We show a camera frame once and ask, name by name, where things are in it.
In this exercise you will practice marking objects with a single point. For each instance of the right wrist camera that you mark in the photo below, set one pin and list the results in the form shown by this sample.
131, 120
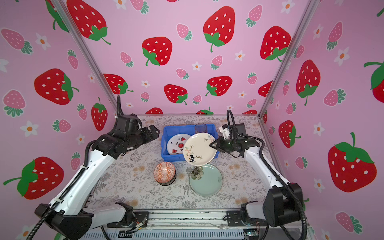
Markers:
230, 132

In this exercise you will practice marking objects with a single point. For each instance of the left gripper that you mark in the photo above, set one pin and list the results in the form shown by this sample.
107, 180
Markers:
148, 137

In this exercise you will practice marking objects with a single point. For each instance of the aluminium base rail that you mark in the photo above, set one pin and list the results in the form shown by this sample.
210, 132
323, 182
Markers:
193, 224

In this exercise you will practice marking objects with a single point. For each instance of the cream floral plate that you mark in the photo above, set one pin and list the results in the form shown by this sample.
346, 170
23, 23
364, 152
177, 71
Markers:
197, 150

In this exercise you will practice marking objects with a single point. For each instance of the dark striped bottom bowl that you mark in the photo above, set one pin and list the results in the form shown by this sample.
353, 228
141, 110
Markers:
168, 182

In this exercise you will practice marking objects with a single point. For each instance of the orange patterned top bowl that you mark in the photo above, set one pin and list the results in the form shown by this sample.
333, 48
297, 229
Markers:
164, 172

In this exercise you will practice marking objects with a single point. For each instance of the blue plastic bin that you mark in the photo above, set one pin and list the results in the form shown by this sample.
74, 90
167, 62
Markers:
171, 131

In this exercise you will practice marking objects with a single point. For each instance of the green lit circuit board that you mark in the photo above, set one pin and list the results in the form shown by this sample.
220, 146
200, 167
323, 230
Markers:
251, 235

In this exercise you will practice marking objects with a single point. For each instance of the green flower plate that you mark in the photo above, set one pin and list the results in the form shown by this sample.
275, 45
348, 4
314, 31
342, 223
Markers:
206, 180

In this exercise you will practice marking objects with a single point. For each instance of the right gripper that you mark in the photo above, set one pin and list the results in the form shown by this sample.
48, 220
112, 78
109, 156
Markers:
218, 145

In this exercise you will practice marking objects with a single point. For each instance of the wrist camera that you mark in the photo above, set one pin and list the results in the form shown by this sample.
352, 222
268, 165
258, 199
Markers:
128, 123
230, 132

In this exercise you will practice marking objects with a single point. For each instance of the watermelon pattern plate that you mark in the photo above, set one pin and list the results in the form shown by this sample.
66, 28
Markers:
175, 145

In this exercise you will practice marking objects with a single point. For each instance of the pink transparent cup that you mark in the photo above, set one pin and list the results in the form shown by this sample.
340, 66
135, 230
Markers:
201, 128

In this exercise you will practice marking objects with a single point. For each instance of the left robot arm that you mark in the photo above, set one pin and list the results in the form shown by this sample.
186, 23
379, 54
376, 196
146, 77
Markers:
66, 214

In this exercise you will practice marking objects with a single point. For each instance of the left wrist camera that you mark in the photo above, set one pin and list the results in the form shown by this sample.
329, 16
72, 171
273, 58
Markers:
128, 123

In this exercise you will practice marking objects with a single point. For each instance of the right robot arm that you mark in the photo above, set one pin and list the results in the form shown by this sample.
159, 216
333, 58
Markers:
284, 201

